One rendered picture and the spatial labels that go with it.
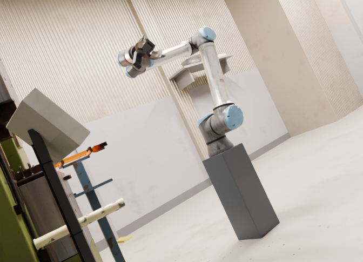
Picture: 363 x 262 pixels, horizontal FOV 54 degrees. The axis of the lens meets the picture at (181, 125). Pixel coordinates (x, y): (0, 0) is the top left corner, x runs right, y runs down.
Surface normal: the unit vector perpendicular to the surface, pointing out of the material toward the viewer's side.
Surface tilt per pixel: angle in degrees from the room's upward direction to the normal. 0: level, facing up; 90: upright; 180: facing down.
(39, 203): 90
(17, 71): 90
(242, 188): 90
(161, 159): 90
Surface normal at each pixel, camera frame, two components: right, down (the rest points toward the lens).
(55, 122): 0.57, -0.31
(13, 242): 0.22, -0.16
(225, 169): -0.72, 0.29
